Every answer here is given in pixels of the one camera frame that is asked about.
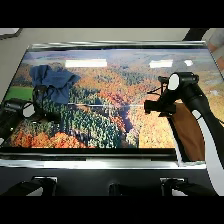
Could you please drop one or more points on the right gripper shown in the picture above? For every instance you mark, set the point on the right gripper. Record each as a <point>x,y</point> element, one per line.
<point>160,106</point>

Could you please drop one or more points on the blue shirt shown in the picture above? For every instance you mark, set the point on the blue shirt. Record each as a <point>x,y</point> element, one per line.
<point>55,80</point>

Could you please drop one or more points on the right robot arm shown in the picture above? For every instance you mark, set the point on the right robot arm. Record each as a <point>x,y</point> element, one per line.
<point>201,110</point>

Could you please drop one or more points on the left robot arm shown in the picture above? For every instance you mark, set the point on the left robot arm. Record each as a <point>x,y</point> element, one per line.
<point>11,115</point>

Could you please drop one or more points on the silver frame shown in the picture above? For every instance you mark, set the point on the silver frame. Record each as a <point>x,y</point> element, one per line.
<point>100,164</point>

